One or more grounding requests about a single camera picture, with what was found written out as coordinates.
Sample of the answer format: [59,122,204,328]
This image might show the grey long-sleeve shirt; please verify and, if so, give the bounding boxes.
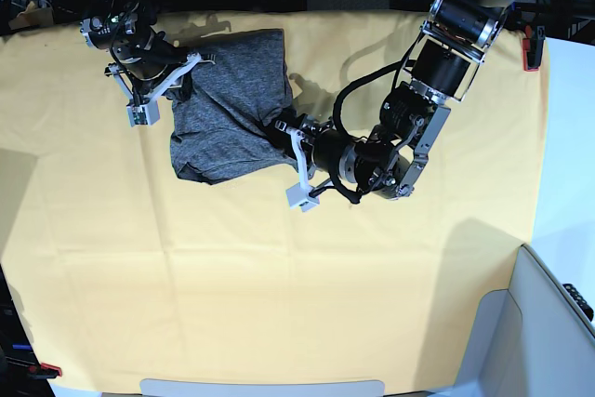
[170,29,297,185]

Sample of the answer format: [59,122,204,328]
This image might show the red black clamp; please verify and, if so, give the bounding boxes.
[27,364,62,380]
[522,25,546,72]

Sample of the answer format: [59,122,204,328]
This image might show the grey plate at edge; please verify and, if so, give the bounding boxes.
[139,378,385,397]

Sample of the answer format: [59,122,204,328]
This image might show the red black clamp left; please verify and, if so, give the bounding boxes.
[27,364,62,380]

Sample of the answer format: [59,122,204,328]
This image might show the black remote control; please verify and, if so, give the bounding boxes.
[562,283,594,322]

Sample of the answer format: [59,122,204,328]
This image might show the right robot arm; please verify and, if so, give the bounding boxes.
[80,0,190,106]

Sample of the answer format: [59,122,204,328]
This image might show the yellow table cloth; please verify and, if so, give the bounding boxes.
[1,26,549,393]

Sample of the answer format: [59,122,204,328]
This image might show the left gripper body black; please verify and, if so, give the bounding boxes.
[297,115,357,181]

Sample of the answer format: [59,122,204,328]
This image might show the red black clamp right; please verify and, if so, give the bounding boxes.
[522,25,546,72]

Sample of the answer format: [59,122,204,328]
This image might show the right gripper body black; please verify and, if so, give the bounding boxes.
[112,29,191,93]

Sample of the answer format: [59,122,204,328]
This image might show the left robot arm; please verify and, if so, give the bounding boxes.
[268,0,516,211]

